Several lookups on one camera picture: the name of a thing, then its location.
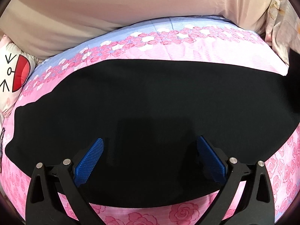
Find beige curtain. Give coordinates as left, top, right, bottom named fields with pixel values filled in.
left=1, top=0, right=272, bottom=59

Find black pants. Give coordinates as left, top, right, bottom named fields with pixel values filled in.
left=5, top=59, right=299, bottom=208

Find floral fabric at right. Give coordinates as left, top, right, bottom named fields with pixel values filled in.
left=265, top=0, right=299, bottom=65

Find white cartoon cat pillow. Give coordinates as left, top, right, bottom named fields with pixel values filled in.
left=0, top=35, right=39, bottom=117

